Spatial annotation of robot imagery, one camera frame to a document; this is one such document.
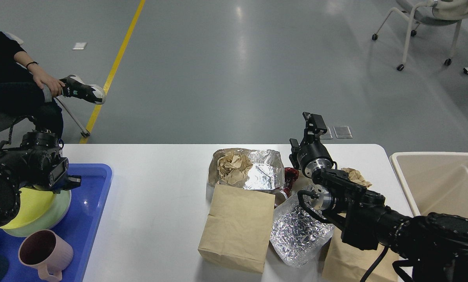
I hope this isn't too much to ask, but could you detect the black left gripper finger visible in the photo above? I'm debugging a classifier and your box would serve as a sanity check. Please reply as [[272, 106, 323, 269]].
[[60, 175, 82, 191]]

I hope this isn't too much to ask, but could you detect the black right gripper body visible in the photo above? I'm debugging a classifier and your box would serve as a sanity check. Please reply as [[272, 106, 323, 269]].
[[289, 143, 334, 178]]

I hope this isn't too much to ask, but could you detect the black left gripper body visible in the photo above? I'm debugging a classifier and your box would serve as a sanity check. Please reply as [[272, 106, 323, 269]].
[[30, 147, 69, 193]]

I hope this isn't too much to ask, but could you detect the yellow plastic plate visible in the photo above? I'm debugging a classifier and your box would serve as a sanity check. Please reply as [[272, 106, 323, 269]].
[[0, 187, 56, 229]]

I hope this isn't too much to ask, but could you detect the pink mug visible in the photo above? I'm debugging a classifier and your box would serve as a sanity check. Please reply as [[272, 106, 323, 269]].
[[18, 229, 73, 282]]

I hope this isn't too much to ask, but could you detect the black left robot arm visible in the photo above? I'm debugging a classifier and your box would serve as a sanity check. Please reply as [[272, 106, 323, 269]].
[[0, 116, 81, 227]]

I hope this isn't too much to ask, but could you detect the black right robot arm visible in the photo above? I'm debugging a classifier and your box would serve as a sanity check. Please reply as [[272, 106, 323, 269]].
[[289, 111, 468, 282]]

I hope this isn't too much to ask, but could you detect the person's hand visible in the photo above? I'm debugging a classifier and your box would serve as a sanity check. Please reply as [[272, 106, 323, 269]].
[[27, 63, 65, 98]]

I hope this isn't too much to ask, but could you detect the blue plastic tray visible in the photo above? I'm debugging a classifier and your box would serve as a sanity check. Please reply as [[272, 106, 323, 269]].
[[0, 163, 112, 282]]

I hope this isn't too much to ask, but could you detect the pale green plate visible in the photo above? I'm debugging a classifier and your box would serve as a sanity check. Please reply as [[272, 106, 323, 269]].
[[3, 191, 72, 237]]

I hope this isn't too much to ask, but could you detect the crushed red can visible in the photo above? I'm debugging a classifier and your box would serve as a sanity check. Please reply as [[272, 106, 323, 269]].
[[271, 167, 300, 208]]

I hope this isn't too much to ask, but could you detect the foil tray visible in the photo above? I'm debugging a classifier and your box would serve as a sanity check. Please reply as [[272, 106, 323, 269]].
[[207, 148, 284, 192]]

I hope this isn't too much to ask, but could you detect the crumpled brown paper ball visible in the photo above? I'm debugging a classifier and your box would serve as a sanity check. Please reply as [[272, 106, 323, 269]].
[[341, 168, 373, 188]]

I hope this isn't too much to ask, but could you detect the crumpled brown paper in tray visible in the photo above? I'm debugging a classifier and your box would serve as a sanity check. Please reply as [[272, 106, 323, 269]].
[[217, 151, 253, 184]]

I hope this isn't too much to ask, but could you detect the grey chair with wheels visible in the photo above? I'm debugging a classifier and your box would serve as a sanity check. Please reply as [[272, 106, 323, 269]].
[[0, 96, 91, 138]]

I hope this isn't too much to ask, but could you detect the crumpled foil container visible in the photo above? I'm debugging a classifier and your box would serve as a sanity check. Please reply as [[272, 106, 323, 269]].
[[270, 194, 334, 267]]

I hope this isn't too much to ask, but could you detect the seated person in black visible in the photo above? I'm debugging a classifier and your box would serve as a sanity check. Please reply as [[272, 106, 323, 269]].
[[0, 30, 64, 137]]

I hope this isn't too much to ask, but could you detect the brown paper bag left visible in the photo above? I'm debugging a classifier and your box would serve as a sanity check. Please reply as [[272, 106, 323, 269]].
[[198, 184, 275, 274]]

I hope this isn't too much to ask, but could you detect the brown paper bag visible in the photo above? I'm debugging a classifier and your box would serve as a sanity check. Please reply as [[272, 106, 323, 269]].
[[322, 227, 399, 282], [198, 184, 275, 274]]

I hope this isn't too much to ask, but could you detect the brown paper bag right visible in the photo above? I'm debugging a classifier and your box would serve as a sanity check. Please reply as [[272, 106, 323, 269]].
[[322, 227, 399, 282]]

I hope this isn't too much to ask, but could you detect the beige waste bin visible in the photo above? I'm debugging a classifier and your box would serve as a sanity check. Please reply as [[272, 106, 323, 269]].
[[390, 152, 468, 218]]

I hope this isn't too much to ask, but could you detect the white office chair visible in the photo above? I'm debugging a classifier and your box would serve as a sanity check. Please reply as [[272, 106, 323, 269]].
[[371, 0, 468, 72]]

